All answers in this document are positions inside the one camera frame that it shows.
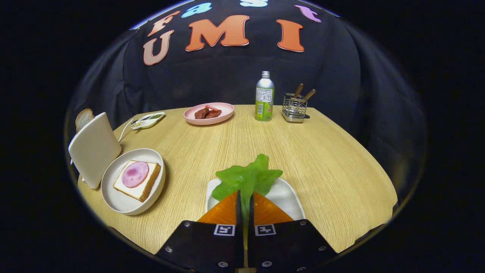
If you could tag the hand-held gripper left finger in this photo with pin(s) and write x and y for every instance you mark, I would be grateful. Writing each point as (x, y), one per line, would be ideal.
(239, 213)

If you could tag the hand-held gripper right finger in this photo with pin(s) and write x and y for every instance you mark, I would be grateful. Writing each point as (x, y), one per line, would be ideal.
(251, 216)

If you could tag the green lettuce leaf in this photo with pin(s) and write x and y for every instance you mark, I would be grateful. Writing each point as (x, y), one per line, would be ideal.
(246, 178)

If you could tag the toasted bread slice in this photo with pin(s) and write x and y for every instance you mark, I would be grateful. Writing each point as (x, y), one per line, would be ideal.
(84, 118)

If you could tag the white square plate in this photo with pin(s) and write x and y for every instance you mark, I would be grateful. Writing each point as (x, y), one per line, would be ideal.
(288, 201)

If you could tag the pink plate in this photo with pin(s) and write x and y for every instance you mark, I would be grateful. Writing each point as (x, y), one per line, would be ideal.
(225, 112)

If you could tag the reddish brown meat pieces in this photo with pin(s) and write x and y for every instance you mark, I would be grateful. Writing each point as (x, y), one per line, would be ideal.
(204, 113)

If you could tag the red sausage strip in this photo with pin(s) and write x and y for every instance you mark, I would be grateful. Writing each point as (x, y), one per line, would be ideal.
(212, 108)

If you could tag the white bread slice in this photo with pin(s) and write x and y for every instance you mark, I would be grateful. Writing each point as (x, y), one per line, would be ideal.
(130, 191)

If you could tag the pink ham slice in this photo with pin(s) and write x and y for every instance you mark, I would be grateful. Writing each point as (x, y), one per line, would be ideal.
(135, 174)

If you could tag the round white plate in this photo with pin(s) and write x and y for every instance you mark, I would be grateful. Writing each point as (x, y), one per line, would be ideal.
(125, 204)

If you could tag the silver green drink bottle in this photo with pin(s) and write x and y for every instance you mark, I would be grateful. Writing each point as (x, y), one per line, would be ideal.
(265, 98)

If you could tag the white divided condiment dish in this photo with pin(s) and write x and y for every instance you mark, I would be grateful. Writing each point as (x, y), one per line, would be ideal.
(149, 120)

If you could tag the white toaster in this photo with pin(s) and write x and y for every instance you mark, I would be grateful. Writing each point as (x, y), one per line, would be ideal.
(94, 149)

